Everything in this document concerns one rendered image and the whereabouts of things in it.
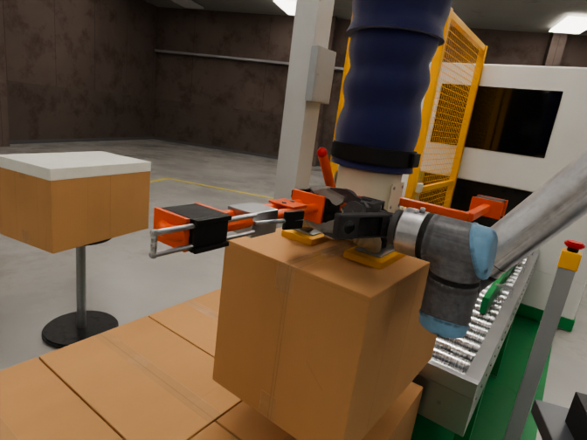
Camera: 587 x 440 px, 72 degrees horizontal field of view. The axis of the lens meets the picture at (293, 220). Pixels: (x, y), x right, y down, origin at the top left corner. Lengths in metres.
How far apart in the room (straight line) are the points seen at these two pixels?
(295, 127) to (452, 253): 1.85
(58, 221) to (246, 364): 1.35
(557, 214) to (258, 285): 0.61
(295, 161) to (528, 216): 1.79
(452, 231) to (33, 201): 1.88
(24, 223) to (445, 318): 1.98
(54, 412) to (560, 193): 1.29
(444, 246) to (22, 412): 1.14
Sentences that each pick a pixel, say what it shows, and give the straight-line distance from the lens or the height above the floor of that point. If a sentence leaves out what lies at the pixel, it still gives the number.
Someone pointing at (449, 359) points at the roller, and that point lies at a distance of 1.79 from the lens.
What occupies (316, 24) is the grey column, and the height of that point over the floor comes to 1.88.
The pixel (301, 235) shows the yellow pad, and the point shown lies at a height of 1.09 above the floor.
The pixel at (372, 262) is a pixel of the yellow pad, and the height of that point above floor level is 1.09.
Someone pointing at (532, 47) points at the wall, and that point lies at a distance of 11.97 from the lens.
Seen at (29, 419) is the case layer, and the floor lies 0.54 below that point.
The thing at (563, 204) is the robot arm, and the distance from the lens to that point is 0.85.
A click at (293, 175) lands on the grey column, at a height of 1.02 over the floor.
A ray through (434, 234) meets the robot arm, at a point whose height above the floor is 1.22.
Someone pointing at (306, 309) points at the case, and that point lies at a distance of 0.88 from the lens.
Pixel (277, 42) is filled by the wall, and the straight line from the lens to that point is 12.44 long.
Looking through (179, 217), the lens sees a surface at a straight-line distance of 0.59.
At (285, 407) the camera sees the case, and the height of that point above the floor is 0.74.
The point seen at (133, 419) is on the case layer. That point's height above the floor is 0.54.
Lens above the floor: 1.39
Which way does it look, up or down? 15 degrees down
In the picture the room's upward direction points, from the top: 7 degrees clockwise
